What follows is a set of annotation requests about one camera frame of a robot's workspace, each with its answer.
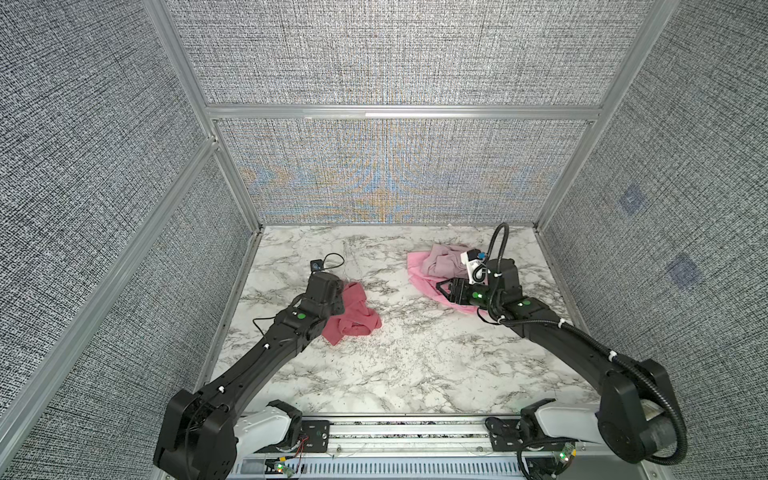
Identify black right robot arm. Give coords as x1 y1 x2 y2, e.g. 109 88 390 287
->
436 259 689 466

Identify mauve pink cloth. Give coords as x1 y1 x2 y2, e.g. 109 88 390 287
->
419 244 471 279

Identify black corrugated cable conduit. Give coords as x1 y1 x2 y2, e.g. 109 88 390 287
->
484 223 689 466

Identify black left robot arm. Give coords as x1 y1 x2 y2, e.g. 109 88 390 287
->
153 272 344 479

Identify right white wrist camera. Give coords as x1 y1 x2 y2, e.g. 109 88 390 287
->
460 249 487 284

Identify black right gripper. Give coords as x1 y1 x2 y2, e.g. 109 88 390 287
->
435 277 502 313

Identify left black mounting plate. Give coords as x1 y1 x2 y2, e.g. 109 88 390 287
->
263 418 332 454

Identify dark pink cloth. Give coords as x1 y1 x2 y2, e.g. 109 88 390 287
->
322 282 382 345

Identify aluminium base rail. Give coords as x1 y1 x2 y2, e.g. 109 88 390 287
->
230 403 673 479

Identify black mounting plate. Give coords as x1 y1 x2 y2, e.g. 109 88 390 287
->
484 416 571 452
263 418 332 454

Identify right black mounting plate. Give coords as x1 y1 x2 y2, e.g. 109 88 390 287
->
484 416 571 452

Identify light pink cloth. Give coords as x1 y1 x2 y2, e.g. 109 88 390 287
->
407 252 477 314

